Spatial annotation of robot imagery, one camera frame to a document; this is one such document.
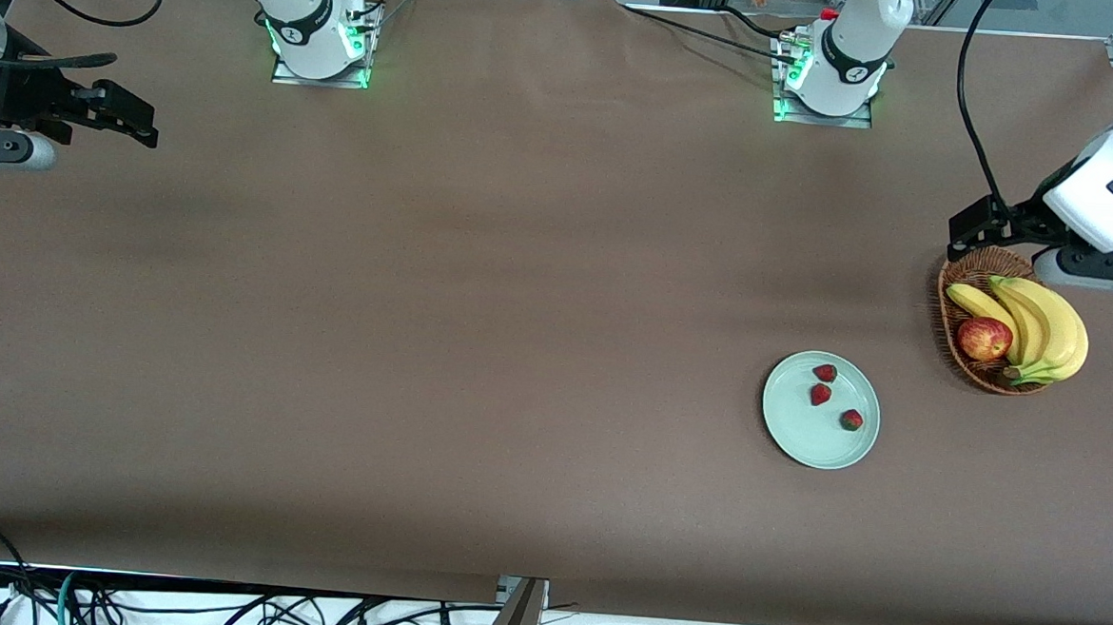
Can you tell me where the pale green plate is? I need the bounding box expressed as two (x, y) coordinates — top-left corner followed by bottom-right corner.
(759, 348), (885, 473)

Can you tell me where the brown wicker basket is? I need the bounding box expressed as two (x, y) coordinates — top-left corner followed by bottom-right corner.
(931, 241), (1061, 399)

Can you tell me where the red apple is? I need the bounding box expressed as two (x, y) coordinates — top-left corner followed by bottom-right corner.
(956, 316), (1015, 364)

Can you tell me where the yellow banana bunch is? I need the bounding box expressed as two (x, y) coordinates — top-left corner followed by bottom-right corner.
(941, 272), (1093, 391)

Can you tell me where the flat black right camera cable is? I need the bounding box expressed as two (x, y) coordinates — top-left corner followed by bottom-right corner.
(0, 48), (120, 77)

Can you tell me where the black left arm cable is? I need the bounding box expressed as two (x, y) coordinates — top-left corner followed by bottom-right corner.
(948, 0), (1024, 215)

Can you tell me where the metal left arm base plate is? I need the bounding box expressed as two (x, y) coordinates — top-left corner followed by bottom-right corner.
(769, 29), (879, 130)

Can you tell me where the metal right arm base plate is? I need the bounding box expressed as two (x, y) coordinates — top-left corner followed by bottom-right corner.
(271, 0), (384, 90)

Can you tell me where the long black table cable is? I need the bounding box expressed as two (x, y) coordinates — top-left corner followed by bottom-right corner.
(615, 4), (804, 68)

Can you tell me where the teal floor cable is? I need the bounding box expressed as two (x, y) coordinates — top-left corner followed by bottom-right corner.
(54, 569), (83, 625)

